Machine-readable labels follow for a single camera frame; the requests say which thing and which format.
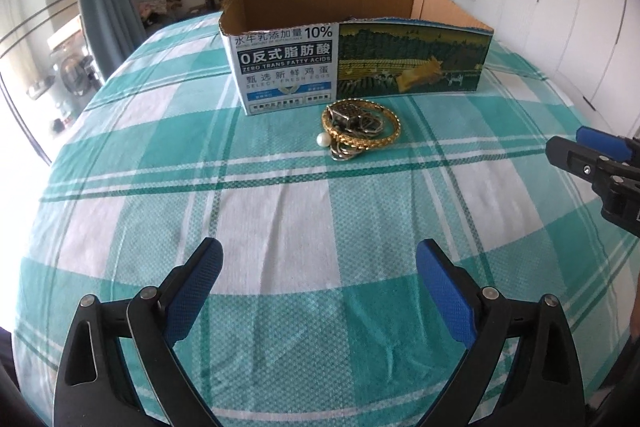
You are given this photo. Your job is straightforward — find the green white checked blanket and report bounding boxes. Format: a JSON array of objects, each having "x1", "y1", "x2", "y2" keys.
[{"x1": 12, "y1": 9, "x2": 640, "y2": 427}]

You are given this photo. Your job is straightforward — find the white wardrobe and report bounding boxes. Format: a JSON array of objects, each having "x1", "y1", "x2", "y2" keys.
[{"x1": 454, "y1": 0, "x2": 640, "y2": 135}]

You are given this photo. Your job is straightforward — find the cluttered bedside pile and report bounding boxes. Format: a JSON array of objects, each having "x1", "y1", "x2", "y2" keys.
[{"x1": 136, "y1": 0, "x2": 227, "y2": 28}]

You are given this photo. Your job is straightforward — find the silver charm chain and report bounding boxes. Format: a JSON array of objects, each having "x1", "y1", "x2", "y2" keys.
[{"x1": 331, "y1": 103, "x2": 387, "y2": 136}]

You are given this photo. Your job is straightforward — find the gold braided bangle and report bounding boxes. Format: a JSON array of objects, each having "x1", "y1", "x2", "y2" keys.
[{"x1": 321, "y1": 101, "x2": 402, "y2": 154}]

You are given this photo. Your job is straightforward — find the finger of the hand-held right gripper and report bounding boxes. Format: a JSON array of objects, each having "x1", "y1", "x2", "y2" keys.
[
  {"x1": 574, "y1": 126, "x2": 640, "y2": 171},
  {"x1": 545, "y1": 135, "x2": 640, "y2": 236}
]

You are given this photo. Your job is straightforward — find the printed cardboard box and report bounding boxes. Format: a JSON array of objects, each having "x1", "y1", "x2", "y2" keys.
[{"x1": 218, "y1": 0, "x2": 494, "y2": 118}]

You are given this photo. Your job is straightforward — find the glass sliding door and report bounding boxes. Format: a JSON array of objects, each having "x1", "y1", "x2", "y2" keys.
[{"x1": 0, "y1": 0, "x2": 101, "y2": 165}]

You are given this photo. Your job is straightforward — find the silver rings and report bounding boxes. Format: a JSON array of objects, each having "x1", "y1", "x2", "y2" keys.
[{"x1": 327, "y1": 144, "x2": 369, "y2": 164}]

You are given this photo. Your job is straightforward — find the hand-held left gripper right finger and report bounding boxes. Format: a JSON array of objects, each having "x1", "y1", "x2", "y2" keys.
[{"x1": 415, "y1": 238, "x2": 587, "y2": 427}]

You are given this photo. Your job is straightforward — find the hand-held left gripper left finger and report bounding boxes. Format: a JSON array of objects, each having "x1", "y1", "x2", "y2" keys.
[{"x1": 52, "y1": 237, "x2": 225, "y2": 427}]

